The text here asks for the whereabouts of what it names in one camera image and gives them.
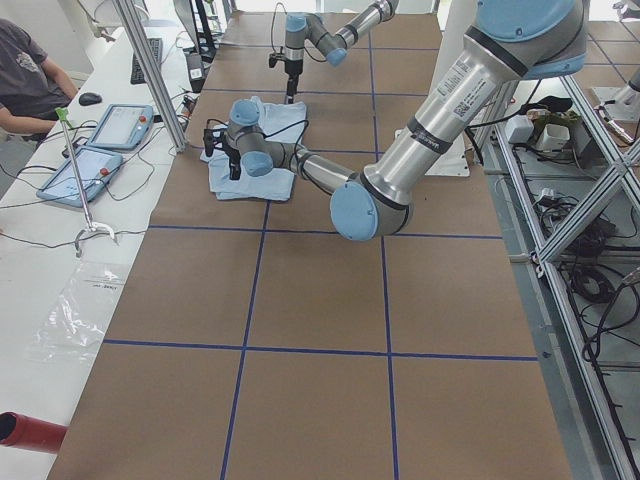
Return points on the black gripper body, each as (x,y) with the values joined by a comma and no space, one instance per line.
(231,154)
(291,69)

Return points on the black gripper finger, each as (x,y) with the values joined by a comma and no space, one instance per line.
(235,169)
(291,88)

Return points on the light blue button-up shirt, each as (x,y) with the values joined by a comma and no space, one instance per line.
(281,123)

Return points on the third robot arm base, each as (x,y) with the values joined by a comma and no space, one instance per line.
(626,100)

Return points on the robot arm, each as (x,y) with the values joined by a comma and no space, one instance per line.
(302,27)
(507,41)

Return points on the upper blue teach pendant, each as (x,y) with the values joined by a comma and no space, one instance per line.
(122,127)

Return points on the blue teach pendant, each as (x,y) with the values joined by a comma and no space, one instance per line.
(122,127)
(96,168)

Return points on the lower blue teach pendant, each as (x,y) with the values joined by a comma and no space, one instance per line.
(96,168)

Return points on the black computer mouse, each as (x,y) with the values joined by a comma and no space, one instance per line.
(89,98)

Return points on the metal reacher grabber tool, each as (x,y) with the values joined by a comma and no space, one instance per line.
(91,225)

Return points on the seated person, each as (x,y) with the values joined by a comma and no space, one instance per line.
(33,86)

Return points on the clear plastic bag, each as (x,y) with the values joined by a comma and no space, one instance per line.
(76,324)

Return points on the red cylinder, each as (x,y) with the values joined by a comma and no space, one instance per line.
(32,434)

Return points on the aluminium frame post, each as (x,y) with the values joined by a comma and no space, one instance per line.
(152,72)

